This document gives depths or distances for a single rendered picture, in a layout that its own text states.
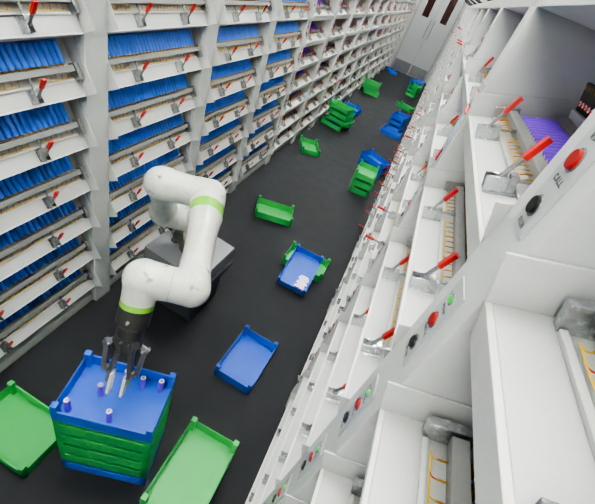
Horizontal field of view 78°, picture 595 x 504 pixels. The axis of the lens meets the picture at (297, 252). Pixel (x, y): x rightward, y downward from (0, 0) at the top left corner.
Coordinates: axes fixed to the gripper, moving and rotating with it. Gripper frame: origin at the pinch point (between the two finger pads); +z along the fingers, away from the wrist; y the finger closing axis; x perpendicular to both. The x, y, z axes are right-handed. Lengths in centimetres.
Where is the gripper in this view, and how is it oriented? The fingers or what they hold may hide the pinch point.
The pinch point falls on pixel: (117, 383)
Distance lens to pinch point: 127.0
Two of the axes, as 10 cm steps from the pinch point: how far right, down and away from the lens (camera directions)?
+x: 0.4, 2.6, -9.6
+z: -3.2, 9.2, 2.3
